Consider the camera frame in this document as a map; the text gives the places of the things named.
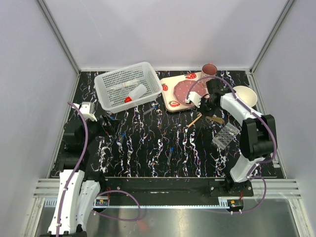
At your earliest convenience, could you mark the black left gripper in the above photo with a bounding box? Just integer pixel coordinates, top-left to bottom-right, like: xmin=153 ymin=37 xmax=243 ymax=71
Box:
xmin=81 ymin=113 xmax=120 ymax=147

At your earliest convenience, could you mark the wooden test tube clamp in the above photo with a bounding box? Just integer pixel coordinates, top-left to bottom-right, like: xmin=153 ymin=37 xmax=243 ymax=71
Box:
xmin=187 ymin=113 xmax=202 ymax=128

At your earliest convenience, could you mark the clear plastic funnel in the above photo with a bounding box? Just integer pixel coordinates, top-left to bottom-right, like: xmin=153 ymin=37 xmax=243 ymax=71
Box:
xmin=110 ymin=79 xmax=139 ymax=90

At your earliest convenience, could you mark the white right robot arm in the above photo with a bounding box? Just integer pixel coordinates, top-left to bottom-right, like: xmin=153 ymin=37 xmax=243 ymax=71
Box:
xmin=199 ymin=77 xmax=277 ymax=196

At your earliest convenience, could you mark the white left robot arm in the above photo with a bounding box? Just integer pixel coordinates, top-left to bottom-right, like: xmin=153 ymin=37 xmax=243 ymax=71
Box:
xmin=44 ymin=116 xmax=120 ymax=237

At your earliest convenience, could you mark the clear test tube rack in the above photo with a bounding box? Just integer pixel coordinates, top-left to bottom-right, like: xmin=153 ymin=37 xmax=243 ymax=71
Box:
xmin=212 ymin=123 xmax=240 ymax=150

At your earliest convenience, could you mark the pink dotted plate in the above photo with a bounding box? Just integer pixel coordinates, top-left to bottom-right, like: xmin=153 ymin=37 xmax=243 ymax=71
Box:
xmin=173 ymin=79 xmax=207 ymax=107

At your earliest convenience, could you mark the pink patterned mug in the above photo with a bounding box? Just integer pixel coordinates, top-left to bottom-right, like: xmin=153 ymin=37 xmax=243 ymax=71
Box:
xmin=200 ymin=63 xmax=217 ymax=87

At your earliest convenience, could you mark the strawberry pattern tray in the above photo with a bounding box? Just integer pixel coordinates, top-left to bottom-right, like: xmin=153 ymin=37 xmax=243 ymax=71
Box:
xmin=160 ymin=72 xmax=201 ymax=112

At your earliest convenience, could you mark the white perforated plastic basket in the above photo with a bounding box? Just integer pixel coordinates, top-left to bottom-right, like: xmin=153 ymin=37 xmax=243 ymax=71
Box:
xmin=94 ymin=62 xmax=162 ymax=113

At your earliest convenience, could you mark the white squeeze bottle red cap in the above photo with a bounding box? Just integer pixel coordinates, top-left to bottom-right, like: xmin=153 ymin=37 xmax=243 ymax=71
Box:
xmin=124 ymin=84 xmax=147 ymax=103

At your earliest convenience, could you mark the white paper bowl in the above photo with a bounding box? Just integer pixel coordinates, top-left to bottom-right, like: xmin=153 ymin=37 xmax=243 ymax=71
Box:
xmin=233 ymin=85 xmax=258 ymax=107

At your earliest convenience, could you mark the left controller box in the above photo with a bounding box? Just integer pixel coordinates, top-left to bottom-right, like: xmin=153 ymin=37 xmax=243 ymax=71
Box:
xmin=94 ymin=197 xmax=110 ymax=208

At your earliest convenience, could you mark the controller box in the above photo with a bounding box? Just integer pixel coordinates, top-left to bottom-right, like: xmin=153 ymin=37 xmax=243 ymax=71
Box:
xmin=94 ymin=197 xmax=110 ymax=208
xmin=228 ymin=199 xmax=244 ymax=211

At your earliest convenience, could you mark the right controller box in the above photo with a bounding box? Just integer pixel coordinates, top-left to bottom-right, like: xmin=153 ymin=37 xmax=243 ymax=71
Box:
xmin=228 ymin=199 xmax=244 ymax=211

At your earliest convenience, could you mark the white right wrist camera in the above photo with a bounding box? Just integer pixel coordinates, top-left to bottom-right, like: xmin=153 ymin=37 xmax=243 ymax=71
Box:
xmin=185 ymin=91 xmax=202 ymax=108

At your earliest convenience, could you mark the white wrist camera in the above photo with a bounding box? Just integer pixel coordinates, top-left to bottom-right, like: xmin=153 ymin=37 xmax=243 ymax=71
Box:
xmin=79 ymin=102 xmax=97 ymax=121
xmin=185 ymin=91 xmax=202 ymax=108

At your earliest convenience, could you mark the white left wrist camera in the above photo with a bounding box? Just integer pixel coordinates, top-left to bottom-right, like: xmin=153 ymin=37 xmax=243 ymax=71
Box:
xmin=79 ymin=102 xmax=97 ymax=121

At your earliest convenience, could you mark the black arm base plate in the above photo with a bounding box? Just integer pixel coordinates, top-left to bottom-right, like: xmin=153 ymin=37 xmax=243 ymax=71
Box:
xmin=101 ymin=177 xmax=254 ymax=206

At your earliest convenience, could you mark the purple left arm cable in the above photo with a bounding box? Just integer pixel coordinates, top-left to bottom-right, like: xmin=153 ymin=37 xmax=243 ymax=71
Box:
xmin=55 ymin=101 xmax=142 ymax=237

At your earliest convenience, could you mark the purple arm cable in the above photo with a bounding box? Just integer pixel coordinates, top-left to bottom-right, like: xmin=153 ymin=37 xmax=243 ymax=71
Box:
xmin=55 ymin=101 xmax=142 ymax=237
xmin=186 ymin=76 xmax=277 ymax=214

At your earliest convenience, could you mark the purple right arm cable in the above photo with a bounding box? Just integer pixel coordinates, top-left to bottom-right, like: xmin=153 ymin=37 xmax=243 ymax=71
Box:
xmin=186 ymin=76 xmax=277 ymax=214

